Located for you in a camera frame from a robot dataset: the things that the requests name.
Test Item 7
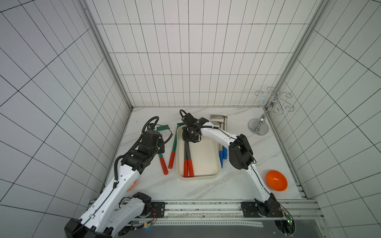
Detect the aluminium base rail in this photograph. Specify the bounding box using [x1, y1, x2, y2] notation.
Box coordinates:
[89, 200, 323, 228]

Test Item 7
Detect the orange patterned white bowl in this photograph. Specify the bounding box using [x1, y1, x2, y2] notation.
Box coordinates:
[128, 180, 137, 191]

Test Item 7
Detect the grey speckled hoe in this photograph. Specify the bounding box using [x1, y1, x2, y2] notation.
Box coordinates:
[187, 141, 194, 178]
[184, 140, 189, 178]

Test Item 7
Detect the chrome hoe blue handle left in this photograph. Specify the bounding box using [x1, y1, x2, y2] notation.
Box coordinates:
[208, 120, 224, 169]

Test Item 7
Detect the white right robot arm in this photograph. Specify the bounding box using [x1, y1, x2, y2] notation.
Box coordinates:
[180, 109, 284, 218]

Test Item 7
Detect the orange plastic bowl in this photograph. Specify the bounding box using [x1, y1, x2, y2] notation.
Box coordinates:
[266, 170, 288, 192]

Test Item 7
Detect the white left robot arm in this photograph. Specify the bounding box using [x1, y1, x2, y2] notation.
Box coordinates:
[64, 116, 166, 238]

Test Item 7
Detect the chrome hoe blue handle right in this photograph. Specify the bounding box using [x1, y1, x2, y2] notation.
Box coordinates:
[210, 115, 227, 160]

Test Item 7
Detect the green hoe beside box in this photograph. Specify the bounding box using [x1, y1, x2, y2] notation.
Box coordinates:
[168, 123, 184, 169]

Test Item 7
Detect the green hoe outer left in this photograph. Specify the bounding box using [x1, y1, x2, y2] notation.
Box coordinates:
[157, 125, 173, 175]

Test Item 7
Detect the chrome cup rack stand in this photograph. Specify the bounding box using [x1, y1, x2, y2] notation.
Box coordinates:
[248, 87, 295, 136]

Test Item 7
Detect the cream plastic storage box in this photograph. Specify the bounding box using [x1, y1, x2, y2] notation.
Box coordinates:
[175, 126, 221, 180]

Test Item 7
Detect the chrome hoe blue handle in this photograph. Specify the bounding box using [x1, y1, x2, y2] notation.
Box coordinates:
[210, 115, 227, 160]
[208, 120, 224, 169]

